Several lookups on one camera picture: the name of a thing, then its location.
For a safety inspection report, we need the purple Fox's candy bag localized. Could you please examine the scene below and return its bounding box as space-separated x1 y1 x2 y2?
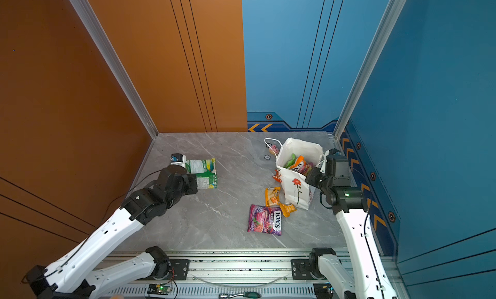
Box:
247 204 284 236

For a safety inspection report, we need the green chips bag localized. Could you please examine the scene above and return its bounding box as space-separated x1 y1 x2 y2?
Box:
284 154 297 168

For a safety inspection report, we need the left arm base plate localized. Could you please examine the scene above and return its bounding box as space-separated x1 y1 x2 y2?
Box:
141 259 191 282

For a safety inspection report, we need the right aluminium corner post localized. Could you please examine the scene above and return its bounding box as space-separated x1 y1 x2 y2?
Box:
333 0 407 140

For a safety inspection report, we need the aluminium front rail frame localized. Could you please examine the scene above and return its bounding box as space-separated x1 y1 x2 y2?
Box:
97 249 337 298

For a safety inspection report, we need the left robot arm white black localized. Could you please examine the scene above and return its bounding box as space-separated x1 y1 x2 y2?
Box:
22 165 198 298

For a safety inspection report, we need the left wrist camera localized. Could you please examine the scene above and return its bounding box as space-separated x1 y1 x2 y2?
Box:
170 153 187 168

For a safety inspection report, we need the aluminium corner post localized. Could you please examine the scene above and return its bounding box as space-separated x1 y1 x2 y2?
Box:
333 0 407 140
69 0 159 140

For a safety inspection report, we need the white paper bag with flower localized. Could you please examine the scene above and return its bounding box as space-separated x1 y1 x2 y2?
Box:
264 137 324 210

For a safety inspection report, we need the green white snack bag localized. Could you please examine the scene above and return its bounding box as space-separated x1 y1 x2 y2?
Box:
185 158 218 189

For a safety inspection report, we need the purple grape candy bag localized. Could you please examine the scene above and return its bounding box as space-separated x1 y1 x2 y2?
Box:
299 163 313 176

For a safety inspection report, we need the green circuit board left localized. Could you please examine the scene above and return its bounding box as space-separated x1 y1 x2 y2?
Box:
147 283 174 298

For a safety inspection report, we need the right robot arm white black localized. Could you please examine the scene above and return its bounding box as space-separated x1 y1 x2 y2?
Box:
306 168 398 298

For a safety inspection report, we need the pink bear keychain toy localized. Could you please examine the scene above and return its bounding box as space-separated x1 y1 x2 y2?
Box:
267 144 280 156

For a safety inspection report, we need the green handled screwdriver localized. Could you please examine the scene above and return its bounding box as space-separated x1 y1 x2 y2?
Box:
218 291 262 299

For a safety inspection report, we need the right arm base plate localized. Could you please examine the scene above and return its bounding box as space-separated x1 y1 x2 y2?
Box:
291 258 321 280

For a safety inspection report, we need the red yellow small snack packet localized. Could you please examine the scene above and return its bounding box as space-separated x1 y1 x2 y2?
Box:
273 169 282 183

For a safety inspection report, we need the orange yellow snack pouch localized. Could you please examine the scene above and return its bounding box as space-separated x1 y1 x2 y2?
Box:
265 187 297 218

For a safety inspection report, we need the left aluminium corner post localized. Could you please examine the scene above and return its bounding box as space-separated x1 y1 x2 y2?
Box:
69 0 159 140

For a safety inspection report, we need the orange Fox's candy bag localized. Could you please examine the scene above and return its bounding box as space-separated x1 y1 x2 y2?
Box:
289 156 307 173

